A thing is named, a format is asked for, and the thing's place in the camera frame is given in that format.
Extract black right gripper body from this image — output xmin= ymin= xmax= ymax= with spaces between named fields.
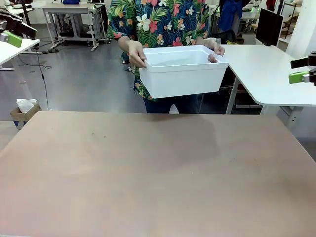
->
xmin=308 ymin=51 xmax=316 ymax=86

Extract white plastic basket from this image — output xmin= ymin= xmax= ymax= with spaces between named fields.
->
xmin=139 ymin=44 xmax=230 ymax=99

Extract person's right forearm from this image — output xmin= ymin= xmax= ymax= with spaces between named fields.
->
xmin=118 ymin=35 xmax=139 ymax=51

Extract person's left hand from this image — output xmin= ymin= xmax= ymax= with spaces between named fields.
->
xmin=204 ymin=38 xmax=226 ymax=64

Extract person's right hand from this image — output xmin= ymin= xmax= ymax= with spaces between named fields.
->
xmin=125 ymin=40 xmax=148 ymax=74

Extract white office table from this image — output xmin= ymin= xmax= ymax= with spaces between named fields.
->
xmin=218 ymin=44 xmax=316 ymax=131
xmin=0 ymin=37 xmax=40 ymax=84

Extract black computer monitor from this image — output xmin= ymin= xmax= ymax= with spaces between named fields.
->
xmin=255 ymin=8 xmax=284 ymax=47

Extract white tissue paper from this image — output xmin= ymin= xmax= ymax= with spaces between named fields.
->
xmin=16 ymin=98 xmax=38 ymax=114

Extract black office chair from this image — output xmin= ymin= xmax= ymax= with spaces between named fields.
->
xmin=214 ymin=30 xmax=244 ymax=45

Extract cardboard box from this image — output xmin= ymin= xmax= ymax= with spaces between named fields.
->
xmin=10 ymin=102 xmax=42 ymax=130

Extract blue hanging jacket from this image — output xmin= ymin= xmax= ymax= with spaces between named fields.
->
xmin=218 ymin=0 xmax=244 ymax=33

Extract blue jeans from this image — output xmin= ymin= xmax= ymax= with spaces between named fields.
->
xmin=143 ymin=93 xmax=198 ymax=114

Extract floral print shirt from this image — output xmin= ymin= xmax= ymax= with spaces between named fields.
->
xmin=107 ymin=0 xmax=216 ymax=102

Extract wooden frame chair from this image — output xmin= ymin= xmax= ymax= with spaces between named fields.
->
xmin=281 ymin=1 xmax=301 ymax=40

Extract black floor cable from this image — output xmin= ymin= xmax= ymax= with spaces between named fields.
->
xmin=36 ymin=48 xmax=50 ymax=111

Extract white metal frame desk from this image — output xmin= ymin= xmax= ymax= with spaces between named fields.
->
xmin=42 ymin=3 xmax=109 ymax=52

